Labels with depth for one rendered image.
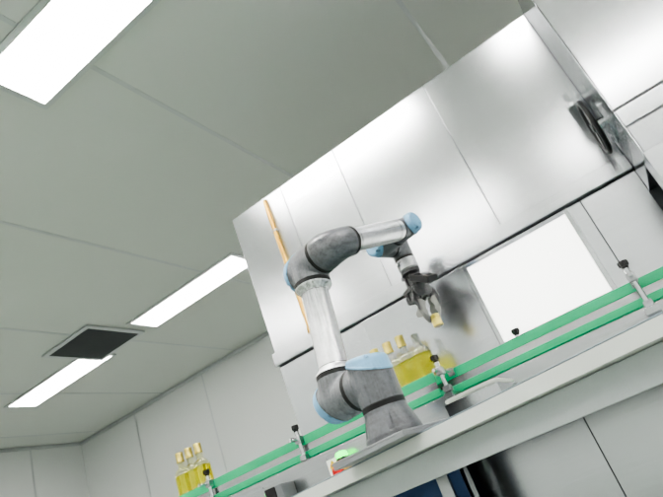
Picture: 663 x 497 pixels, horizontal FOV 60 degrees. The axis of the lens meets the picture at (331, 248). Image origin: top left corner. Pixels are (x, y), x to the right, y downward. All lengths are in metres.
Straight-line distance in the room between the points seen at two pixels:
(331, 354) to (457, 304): 0.75
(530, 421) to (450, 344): 1.03
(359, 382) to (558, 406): 0.52
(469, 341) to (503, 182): 0.62
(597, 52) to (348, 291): 1.29
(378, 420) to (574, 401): 0.50
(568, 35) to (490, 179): 0.60
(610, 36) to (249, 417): 5.38
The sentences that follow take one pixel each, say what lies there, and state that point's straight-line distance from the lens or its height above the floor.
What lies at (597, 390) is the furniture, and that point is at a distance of 1.17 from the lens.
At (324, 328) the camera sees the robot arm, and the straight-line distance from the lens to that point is 1.66.
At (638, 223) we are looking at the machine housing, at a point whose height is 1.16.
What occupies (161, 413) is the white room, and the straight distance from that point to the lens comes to 7.43.
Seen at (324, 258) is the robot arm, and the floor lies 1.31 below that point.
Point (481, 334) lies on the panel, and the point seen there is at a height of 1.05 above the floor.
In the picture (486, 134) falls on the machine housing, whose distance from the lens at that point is 2.41.
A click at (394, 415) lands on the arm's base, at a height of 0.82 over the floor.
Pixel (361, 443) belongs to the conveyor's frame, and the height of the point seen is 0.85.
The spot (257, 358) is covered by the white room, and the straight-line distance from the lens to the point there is 6.46.
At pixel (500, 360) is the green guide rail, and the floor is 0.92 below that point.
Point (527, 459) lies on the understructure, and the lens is 2.19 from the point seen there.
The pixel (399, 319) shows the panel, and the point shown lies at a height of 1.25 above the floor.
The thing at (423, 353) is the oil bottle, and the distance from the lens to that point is 2.10.
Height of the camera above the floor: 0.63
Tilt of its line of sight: 25 degrees up
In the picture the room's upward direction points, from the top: 22 degrees counter-clockwise
